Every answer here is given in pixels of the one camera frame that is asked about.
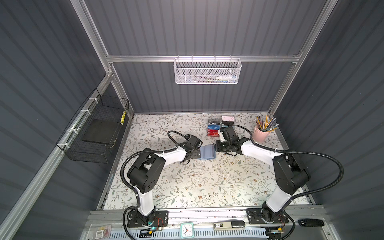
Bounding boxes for blue leather card holder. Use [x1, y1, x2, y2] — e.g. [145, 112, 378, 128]
[200, 145, 216, 160]

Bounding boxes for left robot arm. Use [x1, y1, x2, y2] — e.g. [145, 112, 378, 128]
[121, 135, 203, 217]

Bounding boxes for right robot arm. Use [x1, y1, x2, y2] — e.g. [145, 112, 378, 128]
[215, 125, 311, 219]

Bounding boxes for red VIP card in stand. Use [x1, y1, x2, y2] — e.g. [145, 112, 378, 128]
[207, 130, 219, 137]

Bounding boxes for clear acrylic card display stand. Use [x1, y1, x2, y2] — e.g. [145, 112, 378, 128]
[207, 116, 235, 137]

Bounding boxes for blue VIP card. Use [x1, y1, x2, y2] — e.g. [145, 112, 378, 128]
[208, 125, 221, 131]

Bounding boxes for pink VIP card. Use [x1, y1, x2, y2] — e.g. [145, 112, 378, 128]
[222, 116, 235, 122]

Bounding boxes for pink metal pencil bucket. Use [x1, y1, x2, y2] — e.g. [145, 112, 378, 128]
[252, 127, 270, 144]

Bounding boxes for markers in mesh basket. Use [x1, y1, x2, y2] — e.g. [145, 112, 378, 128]
[195, 75, 238, 84]

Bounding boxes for small white desk clock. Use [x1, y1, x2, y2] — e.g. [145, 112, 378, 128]
[180, 223, 195, 239]

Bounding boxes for grey black handheld device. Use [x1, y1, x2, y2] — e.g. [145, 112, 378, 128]
[214, 220, 246, 231]

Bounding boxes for black remote device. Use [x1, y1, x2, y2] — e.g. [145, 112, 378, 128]
[298, 219, 325, 227]

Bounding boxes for small label packet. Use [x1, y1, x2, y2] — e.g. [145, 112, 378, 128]
[94, 225, 112, 240]

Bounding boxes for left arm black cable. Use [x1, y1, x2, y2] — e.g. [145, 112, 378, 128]
[119, 130, 193, 196]

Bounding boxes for white wire mesh basket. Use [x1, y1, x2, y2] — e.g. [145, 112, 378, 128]
[173, 57, 242, 85]

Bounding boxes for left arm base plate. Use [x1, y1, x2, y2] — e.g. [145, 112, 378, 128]
[127, 210, 169, 228]

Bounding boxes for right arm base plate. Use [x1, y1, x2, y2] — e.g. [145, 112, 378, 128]
[246, 208, 289, 225]

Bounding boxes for black wire wall basket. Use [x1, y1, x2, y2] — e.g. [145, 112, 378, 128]
[57, 91, 130, 164]

